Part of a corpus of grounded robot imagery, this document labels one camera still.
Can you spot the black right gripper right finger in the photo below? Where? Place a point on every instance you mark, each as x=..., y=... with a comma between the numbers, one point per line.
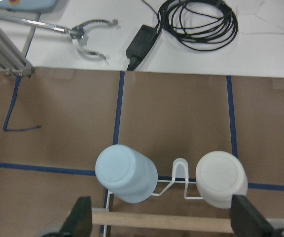
x=246, y=220

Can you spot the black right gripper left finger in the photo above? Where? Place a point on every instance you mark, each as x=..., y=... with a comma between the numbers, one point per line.
x=79, y=221

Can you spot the cream white plastic cup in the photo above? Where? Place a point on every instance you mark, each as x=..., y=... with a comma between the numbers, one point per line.
x=219, y=175

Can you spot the light blue plastic cup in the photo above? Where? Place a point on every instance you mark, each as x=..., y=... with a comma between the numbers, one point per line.
x=130, y=175

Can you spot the black power adapter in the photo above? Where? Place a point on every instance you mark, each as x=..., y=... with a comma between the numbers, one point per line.
x=141, y=44

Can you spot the blue teach pendant tablet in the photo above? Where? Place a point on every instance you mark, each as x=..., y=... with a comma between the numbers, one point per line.
x=28, y=5

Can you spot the white wire cup rack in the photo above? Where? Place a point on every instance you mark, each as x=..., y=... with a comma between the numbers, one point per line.
x=265, y=191

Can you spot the green handled reacher grabber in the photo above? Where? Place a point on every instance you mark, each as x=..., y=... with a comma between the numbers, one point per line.
x=76, y=33

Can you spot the aluminium frame post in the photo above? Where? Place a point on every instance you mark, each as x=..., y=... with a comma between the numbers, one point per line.
x=13, y=61

